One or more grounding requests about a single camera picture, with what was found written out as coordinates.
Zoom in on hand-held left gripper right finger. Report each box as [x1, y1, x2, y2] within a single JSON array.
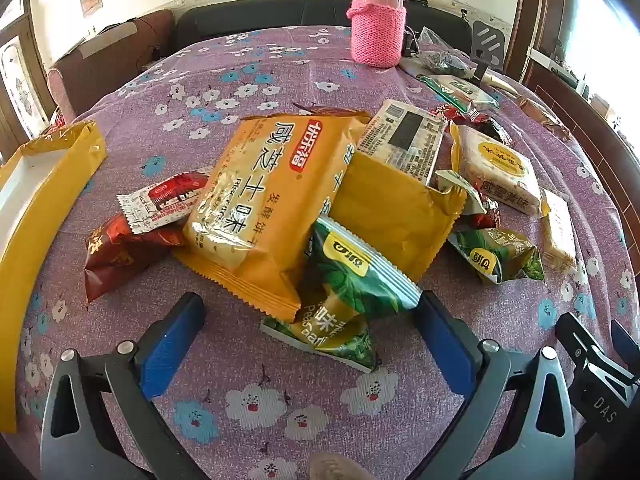
[[417, 290, 578, 480]]

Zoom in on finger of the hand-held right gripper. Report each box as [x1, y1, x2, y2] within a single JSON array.
[[555, 312, 640, 437], [611, 320, 640, 366]]

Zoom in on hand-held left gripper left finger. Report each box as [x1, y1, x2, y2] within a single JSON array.
[[40, 291, 208, 480]]

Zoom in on green pea snack packet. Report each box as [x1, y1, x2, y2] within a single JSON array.
[[447, 227, 546, 286], [300, 215, 422, 322], [260, 305, 377, 374]]

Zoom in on yellow bag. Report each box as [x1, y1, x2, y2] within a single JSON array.
[[327, 152, 468, 282]]

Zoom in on white and red snack packet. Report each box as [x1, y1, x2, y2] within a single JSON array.
[[116, 170, 213, 236]]

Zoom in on large yellow cracker packet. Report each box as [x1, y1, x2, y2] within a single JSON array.
[[172, 114, 372, 322]]

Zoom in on yellow cardboard box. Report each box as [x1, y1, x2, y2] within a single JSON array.
[[0, 120, 108, 433]]

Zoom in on dark red snack packet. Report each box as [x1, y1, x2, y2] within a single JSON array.
[[82, 212, 188, 304]]

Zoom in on small pale cracker packet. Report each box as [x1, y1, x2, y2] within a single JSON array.
[[539, 187, 580, 272]]

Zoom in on small red snack packet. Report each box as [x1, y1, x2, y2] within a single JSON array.
[[470, 196, 502, 231]]

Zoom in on purple floral tablecloth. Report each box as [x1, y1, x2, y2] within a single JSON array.
[[0, 24, 640, 480]]

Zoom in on small green and white packet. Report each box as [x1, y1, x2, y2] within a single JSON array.
[[434, 169, 488, 216]]

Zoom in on clear rice cracker packet yellow label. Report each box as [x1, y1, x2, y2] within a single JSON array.
[[449, 124, 545, 217]]

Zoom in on clear cracker packet black label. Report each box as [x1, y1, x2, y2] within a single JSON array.
[[356, 100, 447, 187]]

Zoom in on red candy packets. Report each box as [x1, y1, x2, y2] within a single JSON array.
[[434, 103, 512, 147]]

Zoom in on brown bread in clear wrapper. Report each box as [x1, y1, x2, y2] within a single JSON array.
[[516, 94, 572, 142]]

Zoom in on round cracker packet green label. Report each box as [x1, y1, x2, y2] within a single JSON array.
[[419, 74, 501, 112]]

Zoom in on white horn-shaped object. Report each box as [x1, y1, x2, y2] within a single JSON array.
[[479, 69, 518, 97]]

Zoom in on brown armchair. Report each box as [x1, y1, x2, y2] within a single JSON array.
[[46, 9, 177, 123]]

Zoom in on clear plastic bag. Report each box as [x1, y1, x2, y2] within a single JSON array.
[[414, 26, 476, 77]]

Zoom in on grey phone stand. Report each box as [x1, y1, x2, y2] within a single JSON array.
[[470, 20, 509, 82]]

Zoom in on small black object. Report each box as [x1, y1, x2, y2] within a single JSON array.
[[400, 24, 420, 57]]

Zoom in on wooden framed window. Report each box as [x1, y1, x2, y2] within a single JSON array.
[[0, 0, 53, 166]]

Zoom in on pink bottle with knitted sleeve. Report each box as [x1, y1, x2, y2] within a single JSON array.
[[347, 0, 407, 68]]

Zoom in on black sofa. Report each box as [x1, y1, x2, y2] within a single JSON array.
[[174, 0, 476, 53]]

